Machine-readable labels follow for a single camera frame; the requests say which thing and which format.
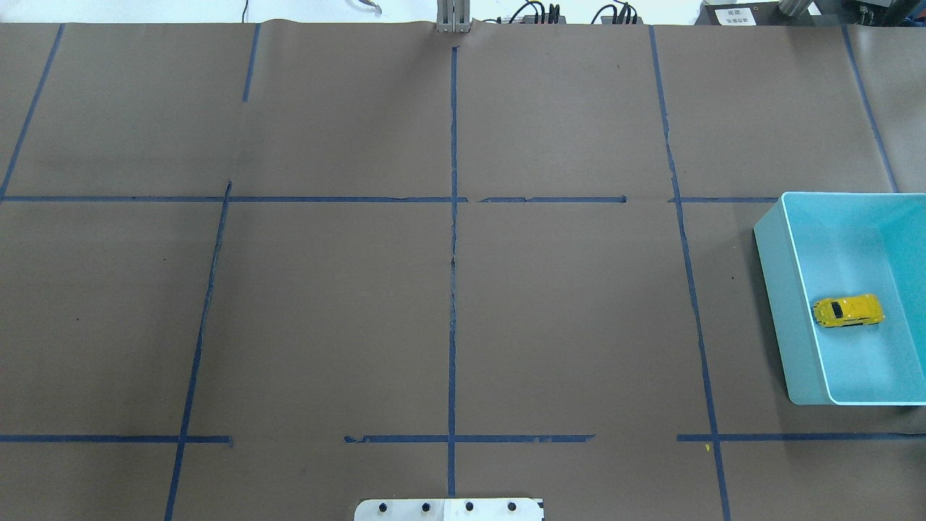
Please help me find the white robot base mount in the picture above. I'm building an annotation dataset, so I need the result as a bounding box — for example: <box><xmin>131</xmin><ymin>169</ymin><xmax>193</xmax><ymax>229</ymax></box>
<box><xmin>354</xmin><ymin>497</ymin><xmax>545</xmax><ymax>520</ymax></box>

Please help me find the aluminium frame post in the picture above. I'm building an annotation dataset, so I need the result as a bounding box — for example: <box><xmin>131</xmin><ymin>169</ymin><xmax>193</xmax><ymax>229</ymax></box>
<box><xmin>436</xmin><ymin>0</ymin><xmax>472</xmax><ymax>33</ymax></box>

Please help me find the light blue plastic bin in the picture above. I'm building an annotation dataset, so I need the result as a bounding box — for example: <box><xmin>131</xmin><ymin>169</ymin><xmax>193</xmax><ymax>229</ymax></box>
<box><xmin>754</xmin><ymin>192</ymin><xmax>925</xmax><ymax>406</ymax></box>

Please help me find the yellow beetle toy car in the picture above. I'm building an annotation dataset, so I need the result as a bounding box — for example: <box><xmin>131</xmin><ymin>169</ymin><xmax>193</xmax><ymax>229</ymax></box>
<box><xmin>811</xmin><ymin>293</ymin><xmax>885</xmax><ymax>329</ymax></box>

